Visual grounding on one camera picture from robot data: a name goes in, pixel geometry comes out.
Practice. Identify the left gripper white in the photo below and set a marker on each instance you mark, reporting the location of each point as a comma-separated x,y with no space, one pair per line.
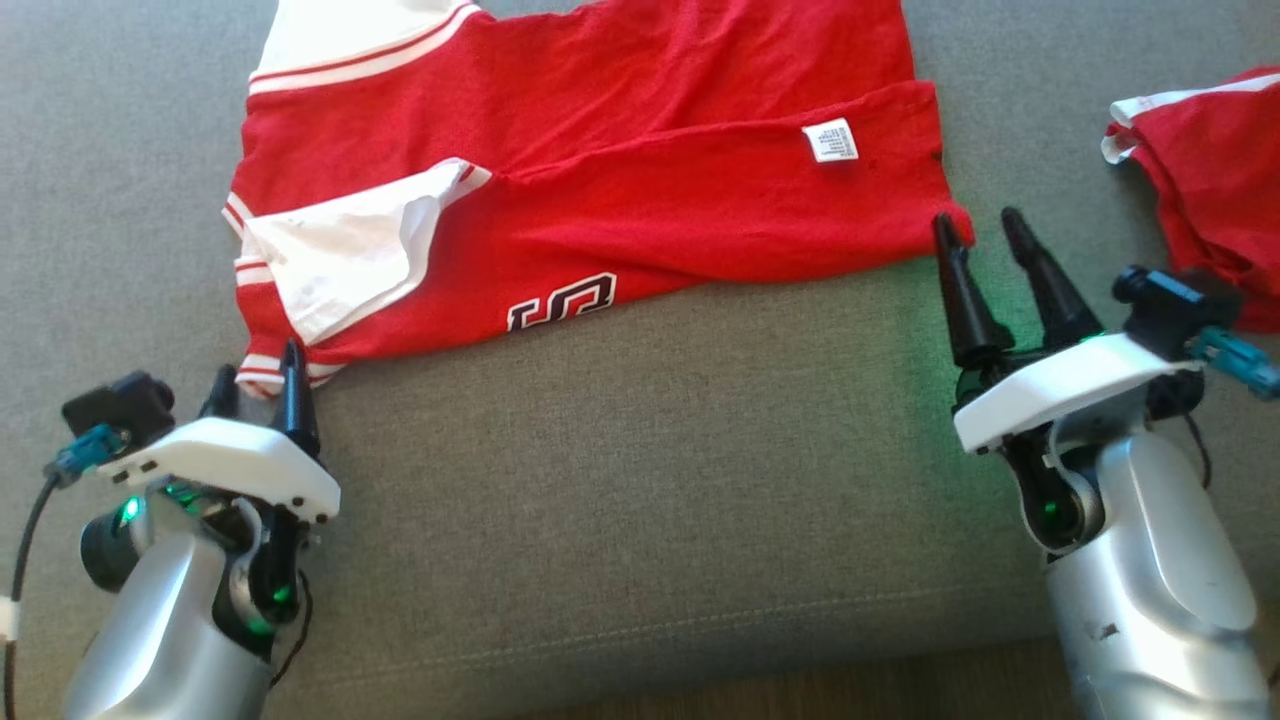
230,465

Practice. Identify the red shorts white stripe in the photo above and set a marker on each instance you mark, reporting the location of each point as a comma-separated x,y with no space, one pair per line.
1215,180

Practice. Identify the large grey sofa seat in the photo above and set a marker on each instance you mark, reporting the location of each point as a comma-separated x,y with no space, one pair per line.
650,500

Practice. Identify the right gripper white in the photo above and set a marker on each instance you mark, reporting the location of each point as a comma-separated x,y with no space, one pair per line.
1070,385

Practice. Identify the wrist black camera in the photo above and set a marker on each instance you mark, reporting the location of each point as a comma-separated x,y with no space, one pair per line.
1170,305
120,405

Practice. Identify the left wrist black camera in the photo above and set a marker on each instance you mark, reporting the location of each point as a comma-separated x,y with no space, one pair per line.
120,405

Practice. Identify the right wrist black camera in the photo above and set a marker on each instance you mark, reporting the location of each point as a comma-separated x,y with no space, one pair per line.
1170,305

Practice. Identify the red white sports jersey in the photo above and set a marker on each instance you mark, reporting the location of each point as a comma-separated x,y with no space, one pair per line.
650,200

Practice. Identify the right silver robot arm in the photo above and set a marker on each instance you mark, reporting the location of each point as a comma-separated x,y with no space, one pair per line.
1150,580

